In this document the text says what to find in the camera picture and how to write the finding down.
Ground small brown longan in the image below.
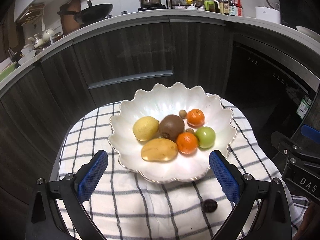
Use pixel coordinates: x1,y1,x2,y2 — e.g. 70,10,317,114
179,109,187,119
185,128,195,134

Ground white teapot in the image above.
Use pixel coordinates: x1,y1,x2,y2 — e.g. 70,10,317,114
42,29,55,42

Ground dark plum round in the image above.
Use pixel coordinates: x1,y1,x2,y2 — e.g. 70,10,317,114
201,199,217,213

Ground green white sticker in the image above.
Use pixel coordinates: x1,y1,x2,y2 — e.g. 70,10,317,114
296,94,312,119

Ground yellow lemon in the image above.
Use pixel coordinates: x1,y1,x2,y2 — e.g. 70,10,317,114
132,116,159,141

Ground red label bottle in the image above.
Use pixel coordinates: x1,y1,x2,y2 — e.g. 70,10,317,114
229,0,242,17

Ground yellow mango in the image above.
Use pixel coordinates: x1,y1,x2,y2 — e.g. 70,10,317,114
140,138,178,162

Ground orange tangerine in bowl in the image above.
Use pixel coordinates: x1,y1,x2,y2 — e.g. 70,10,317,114
186,108,205,127

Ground dark sauce bottle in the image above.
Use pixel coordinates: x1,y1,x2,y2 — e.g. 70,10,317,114
222,0,229,15

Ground green apple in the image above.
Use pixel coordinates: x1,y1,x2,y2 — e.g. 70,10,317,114
195,127,216,149

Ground brown kiwi fruit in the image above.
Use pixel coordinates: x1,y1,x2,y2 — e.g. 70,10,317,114
159,114,184,141

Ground orange tangerine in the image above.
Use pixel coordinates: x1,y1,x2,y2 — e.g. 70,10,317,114
186,108,205,127
176,132,198,155

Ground person hand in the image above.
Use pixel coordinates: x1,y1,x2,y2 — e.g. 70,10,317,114
292,202,319,239

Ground black wok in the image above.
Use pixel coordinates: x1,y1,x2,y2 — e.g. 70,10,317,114
57,0,113,24

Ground green jar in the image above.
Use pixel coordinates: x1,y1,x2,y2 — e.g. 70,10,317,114
204,0,220,13

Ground white appliance box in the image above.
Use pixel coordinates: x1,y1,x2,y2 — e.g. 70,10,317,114
255,7,280,24

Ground white scalloped bowl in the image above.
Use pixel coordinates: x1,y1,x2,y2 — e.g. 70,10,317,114
108,82,237,184

